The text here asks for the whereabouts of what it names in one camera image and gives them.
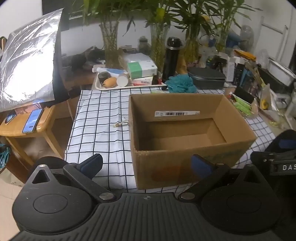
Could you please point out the white black checked tablecloth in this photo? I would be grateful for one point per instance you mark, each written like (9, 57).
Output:
(99, 120)

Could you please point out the yellow bun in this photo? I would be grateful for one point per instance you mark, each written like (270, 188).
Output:
(109, 82)

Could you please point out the blue screen phone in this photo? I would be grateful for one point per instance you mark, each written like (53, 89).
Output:
(32, 121)

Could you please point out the white pipe rack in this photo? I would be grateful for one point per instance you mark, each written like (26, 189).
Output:
(276, 30)

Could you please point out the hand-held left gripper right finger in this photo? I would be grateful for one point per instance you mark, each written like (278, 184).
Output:
(199, 165)

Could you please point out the brown cardboard box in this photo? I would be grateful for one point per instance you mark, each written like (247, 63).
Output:
(161, 166)

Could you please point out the wooden side table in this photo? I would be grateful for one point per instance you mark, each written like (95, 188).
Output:
(47, 117)

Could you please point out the white blue tube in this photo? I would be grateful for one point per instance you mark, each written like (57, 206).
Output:
(108, 70)

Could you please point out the white wrapped tissue pack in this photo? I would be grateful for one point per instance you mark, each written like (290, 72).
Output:
(136, 56)

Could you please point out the wooden cabinet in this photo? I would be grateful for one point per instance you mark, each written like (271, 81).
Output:
(78, 80)

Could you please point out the green snack packets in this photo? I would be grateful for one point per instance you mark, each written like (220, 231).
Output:
(242, 106)

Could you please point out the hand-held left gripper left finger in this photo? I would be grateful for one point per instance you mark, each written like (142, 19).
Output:
(94, 163)

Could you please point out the small black tripod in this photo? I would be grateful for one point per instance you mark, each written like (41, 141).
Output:
(217, 62)

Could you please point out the green white tissue box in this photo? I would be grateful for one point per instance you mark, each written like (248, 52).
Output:
(141, 68)

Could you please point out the small dark phone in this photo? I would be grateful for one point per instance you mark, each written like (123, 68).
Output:
(10, 118)

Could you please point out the glass vase with bamboo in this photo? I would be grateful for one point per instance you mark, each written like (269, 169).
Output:
(109, 46)
(192, 46)
(159, 46)
(223, 39)

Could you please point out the dark glass jar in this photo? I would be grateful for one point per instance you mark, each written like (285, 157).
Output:
(144, 45)

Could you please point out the orange yellow packet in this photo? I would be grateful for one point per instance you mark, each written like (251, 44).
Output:
(245, 55)

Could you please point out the teal bath pouf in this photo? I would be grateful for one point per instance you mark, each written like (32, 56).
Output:
(181, 83)

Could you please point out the blue carton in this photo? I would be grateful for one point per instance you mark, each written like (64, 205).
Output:
(247, 77)

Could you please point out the black tape roll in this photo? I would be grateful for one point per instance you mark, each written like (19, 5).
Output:
(103, 76)

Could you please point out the silver foil reflector sheet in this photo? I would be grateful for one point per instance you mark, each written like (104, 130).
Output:
(27, 62)

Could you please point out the white tall carton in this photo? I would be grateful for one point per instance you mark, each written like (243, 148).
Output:
(230, 67)

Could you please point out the brown paper bag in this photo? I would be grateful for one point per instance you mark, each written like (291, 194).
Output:
(183, 64)

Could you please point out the white pill bottle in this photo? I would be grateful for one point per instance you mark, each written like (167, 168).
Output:
(122, 80)

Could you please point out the white ribbed container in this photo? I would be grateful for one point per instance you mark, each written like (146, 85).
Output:
(281, 70)

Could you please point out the grey zip case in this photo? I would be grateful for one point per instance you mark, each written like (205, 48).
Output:
(205, 77)

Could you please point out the pink white carton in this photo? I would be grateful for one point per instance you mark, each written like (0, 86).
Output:
(143, 81)

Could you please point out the small black box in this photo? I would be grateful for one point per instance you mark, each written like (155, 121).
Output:
(244, 95)

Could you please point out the black fuzzy object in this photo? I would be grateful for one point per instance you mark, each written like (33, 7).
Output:
(78, 61)

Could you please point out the black thermos bottle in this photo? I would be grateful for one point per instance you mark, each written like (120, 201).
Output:
(170, 60)

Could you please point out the cream plastic tray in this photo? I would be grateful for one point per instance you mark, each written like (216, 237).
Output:
(98, 85)

